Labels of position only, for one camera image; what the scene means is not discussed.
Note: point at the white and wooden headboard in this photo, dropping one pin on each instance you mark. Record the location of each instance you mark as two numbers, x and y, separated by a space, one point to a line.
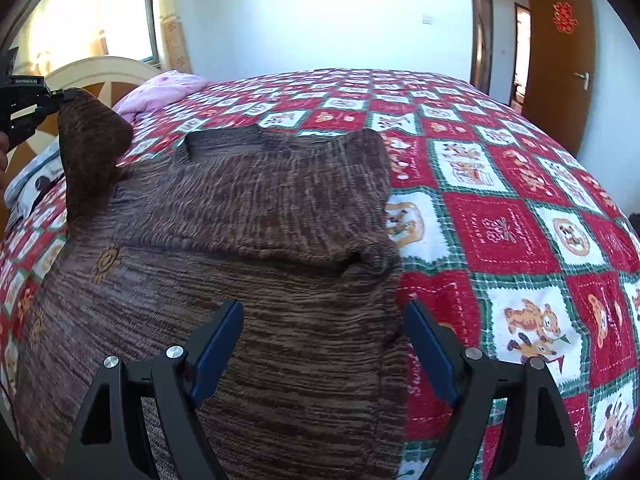
100 72

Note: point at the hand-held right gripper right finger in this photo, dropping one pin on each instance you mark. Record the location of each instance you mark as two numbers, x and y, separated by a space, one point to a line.
431 357

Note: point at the brown knit sweater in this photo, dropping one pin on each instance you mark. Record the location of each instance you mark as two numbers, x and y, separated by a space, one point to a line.
250 240

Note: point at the red paper door decoration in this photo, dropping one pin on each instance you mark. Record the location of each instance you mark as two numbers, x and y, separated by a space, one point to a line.
565 19

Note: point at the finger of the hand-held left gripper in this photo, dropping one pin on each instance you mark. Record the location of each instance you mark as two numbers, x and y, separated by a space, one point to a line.
25 127
56 96

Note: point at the white printed pillow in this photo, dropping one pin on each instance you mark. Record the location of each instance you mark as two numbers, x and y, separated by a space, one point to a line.
35 175

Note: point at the window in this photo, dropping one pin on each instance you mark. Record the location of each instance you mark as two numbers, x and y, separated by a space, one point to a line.
127 15

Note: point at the patterned yellow curtain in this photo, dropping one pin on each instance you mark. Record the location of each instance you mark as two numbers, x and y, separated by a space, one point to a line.
172 35

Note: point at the red patchwork printed quilt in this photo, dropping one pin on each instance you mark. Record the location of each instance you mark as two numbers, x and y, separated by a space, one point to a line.
500 210

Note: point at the brown wooden door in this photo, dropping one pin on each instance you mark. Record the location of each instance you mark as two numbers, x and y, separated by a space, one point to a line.
555 90

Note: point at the white wall switch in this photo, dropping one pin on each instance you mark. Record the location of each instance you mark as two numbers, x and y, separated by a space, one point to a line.
428 19

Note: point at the pink pillow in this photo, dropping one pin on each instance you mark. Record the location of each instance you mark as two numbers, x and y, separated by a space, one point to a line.
160 92

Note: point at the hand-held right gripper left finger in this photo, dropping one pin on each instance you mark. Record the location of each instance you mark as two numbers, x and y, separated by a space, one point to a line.
216 352

